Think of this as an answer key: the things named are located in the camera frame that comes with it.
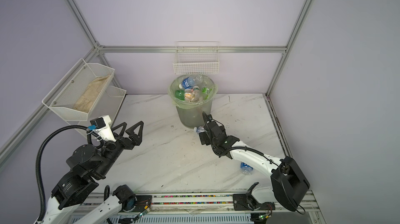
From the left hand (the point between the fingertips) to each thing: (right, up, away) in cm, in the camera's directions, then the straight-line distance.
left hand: (135, 124), depth 59 cm
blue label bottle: (+49, -26, +21) cm, 59 cm away
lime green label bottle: (+27, +16, +29) cm, 43 cm away
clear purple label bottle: (+24, -7, +39) cm, 46 cm away
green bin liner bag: (+9, +20, +30) cm, 37 cm away
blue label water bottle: (+19, +22, +33) cm, 44 cm away
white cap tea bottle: (+17, +14, +29) cm, 37 cm away
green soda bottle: (+12, +15, +31) cm, 36 cm away
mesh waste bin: (+20, +1, +31) cm, 37 cm away
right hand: (+29, -6, +26) cm, 40 cm away
